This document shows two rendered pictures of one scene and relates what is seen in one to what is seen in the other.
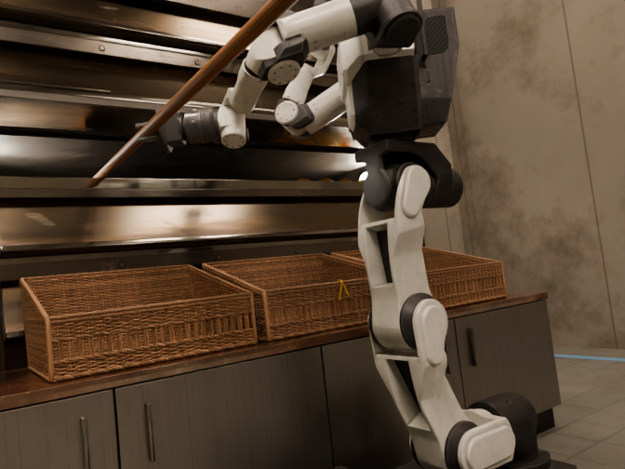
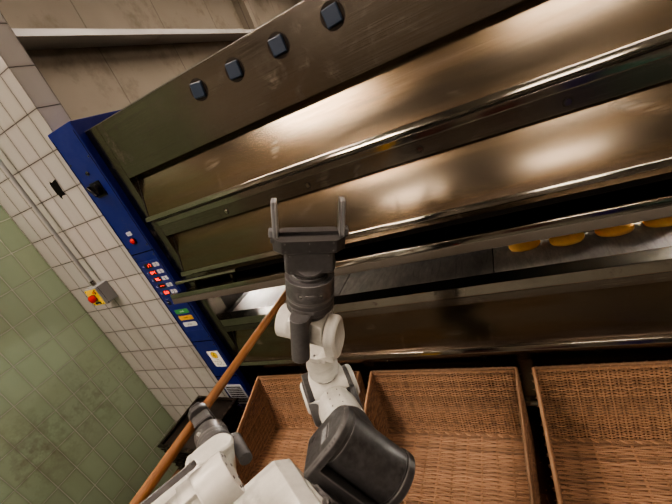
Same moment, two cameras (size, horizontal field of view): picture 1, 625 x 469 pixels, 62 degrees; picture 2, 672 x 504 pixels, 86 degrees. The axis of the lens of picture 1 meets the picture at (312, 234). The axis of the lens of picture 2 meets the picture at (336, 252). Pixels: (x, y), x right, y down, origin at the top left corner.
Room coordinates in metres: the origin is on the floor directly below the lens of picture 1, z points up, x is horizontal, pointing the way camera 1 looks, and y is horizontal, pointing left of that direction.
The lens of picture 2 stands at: (1.48, -0.68, 1.87)
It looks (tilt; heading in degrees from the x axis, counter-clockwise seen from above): 22 degrees down; 64
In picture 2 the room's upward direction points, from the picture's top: 24 degrees counter-clockwise
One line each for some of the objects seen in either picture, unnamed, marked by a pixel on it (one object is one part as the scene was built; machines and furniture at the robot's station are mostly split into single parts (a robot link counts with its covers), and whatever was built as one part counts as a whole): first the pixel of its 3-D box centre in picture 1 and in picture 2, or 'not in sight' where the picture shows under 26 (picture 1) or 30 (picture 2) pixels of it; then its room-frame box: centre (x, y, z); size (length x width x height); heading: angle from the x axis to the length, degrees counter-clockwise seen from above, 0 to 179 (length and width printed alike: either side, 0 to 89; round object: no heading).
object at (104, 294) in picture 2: not in sight; (100, 293); (1.22, 1.44, 1.46); 0.10 x 0.07 x 0.10; 125
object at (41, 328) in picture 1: (135, 310); (296, 440); (1.56, 0.55, 0.72); 0.56 x 0.49 x 0.28; 126
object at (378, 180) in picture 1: (412, 177); not in sight; (1.40, -0.29, 1.00); 0.28 x 0.13 x 0.18; 124
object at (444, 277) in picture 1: (417, 274); (669, 465); (2.23, -0.43, 0.72); 0.56 x 0.49 x 0.28; 126
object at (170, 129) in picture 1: (181, 127); (208, 430); (1.36, 0.32, 1.19); 0.12 x 0.10 x 0.13; 90
